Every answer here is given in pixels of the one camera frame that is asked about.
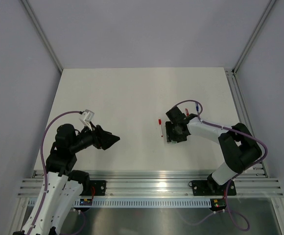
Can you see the circuit board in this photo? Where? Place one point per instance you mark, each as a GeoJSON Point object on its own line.
{"type": "Point", "coordinates": [218, 204]}
{"type": "Point", "coordinates": [86, 202]}

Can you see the left circuit board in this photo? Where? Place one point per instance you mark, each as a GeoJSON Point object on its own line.
{"type": "Point", "coordinates": [86, 202]}

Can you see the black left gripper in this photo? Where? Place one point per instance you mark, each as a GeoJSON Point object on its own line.
{"type": "Point", "coordinates": [102, 139]}

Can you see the thin white red marker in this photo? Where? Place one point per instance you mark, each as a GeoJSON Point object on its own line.
{"type": "Point", "coordinates": [161, 130]}

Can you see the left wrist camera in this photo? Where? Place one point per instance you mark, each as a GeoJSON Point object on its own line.
{"type": "Point", "coordinates": [86, 118]}

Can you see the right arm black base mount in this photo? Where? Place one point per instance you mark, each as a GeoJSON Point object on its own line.
{"type": "Point", "coordinates": [205, 188]}

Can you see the white slotted cable duct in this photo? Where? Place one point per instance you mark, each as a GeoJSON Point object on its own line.
{"type": "Point", "coordinates": [148, 203]}

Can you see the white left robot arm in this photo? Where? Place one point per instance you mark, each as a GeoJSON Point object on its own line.
{"type": "Point", "coordinates": [62, 184]}

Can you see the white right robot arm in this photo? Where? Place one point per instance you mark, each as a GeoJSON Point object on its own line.
{"type": "Point", "coordinates": [238, 146]}

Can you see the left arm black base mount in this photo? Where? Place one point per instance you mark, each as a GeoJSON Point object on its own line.
{"type": "Point", "coordinates": [98, 187]}

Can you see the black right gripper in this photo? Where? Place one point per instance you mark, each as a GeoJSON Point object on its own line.
{"type": "Point", "coordinates": [170, 135]}

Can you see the right circuit board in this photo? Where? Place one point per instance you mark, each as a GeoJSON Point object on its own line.
{"type": "Point", "coordinates": [218, 204]}

